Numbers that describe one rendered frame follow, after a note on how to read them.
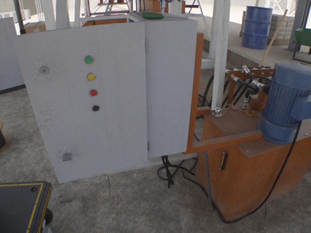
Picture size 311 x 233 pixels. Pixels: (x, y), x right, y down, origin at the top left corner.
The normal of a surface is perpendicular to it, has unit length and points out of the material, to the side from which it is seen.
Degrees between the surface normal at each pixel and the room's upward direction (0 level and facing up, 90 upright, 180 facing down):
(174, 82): 90
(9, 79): 90
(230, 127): 0
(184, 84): 90
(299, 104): 90
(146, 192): 0
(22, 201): 0
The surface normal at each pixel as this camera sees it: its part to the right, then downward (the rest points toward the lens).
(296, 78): -0.43, 0.47
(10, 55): 0.58, 0.42
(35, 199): 0.00, -0.85
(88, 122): 0.37, 0.48
